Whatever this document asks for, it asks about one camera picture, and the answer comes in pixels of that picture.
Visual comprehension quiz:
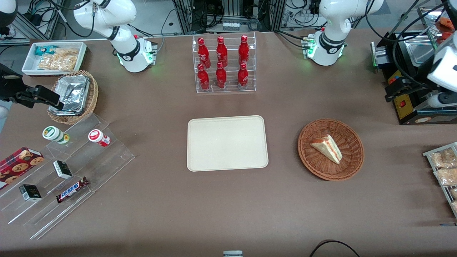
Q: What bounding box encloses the small black carton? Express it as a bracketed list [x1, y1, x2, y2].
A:
[19, 184, 42, 202]
[53, 160, 73, 179]

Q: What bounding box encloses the clear acrylic stepped shelf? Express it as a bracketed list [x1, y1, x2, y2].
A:
[0, 114, 135, 240]

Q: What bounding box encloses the clear acrylic bottle rack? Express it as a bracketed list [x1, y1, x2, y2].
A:
[192, 32, 257, 94]

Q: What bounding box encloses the grey aluminium profile rail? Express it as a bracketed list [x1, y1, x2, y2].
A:
[0, 14, 66, 46]

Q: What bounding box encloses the red lid white cup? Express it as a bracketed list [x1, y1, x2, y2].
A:
[88, 129, 110, 147]

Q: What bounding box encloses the black food warmer cabinet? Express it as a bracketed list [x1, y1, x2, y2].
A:
[371, 5, 457, 125]

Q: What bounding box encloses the green lid white cup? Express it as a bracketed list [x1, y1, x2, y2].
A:
[42, 126, 70, 145]

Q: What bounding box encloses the red tartan cookie box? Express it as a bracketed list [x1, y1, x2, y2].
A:
[0, 147, 44, 190]

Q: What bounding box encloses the clear bag of chips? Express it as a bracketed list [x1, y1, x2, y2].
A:
[37, 55, 77, 71]
[54, 48, 79, 60]

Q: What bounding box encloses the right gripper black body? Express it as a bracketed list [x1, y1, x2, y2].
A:
[0, 64, 24, 102]

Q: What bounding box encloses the oval tan wicker basket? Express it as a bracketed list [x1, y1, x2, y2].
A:
[47, 70, 99, 125]

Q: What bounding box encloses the white plastic bin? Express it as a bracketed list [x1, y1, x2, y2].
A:
[22, 42, 87, 76]

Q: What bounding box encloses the Snickers chocolate bar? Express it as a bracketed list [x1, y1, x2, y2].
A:
[56, 177, 89, 203]

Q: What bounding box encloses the red cola bottle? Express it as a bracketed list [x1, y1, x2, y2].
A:
[238, 35, 250, 65]
[216, 36, 228, 67]
[197, 64, 210, 91]
[216, 62, 227, 89]
[197, 37, 211, 69]
[237, 62, 249, 90]

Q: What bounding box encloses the tray of packaged pastries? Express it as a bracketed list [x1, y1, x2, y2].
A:
[423, 142, 457, 218]

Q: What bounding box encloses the triangular sandwich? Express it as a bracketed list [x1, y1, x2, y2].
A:
[310, 134, 343, 165]

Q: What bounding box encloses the steel warmer pan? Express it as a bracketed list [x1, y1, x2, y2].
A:
[404, 40, 437, 67]

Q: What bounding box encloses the silver foil container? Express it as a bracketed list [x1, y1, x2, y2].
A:
[49, 75, 90, 116]

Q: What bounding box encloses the black looped cable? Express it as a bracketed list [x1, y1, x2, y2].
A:
[309, 240, 361, 257]

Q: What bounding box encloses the aluminium frame structure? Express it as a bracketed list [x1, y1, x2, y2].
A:
[173, 0, 286, 33]

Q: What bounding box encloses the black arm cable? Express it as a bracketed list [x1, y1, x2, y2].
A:
[364, 0, 447, 90]

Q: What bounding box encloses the cream rectangular tray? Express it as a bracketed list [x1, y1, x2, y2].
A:
[187, 115, 269, 172]

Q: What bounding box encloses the teal snack packet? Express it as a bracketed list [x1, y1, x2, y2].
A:
[35, 45, 57, 56]

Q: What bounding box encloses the round brown wicker basket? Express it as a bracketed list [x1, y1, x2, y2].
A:
[297, 118, 365, 181]

